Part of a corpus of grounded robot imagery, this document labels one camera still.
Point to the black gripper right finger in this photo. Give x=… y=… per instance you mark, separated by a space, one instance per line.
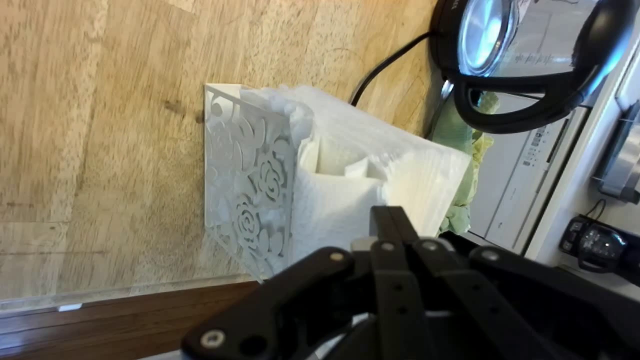
x=581 y=318

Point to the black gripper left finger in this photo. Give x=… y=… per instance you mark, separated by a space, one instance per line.
x=284 y=318

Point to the white floral napkin holder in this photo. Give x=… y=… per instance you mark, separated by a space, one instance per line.
x=250 y=151

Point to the paper towel stack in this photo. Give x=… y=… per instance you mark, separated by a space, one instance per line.
x=355 y=160

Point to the green cloth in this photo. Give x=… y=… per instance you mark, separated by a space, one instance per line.
x=452 y=130

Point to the glass electric kettle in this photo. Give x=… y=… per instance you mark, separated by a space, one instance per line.
x=520 y=65

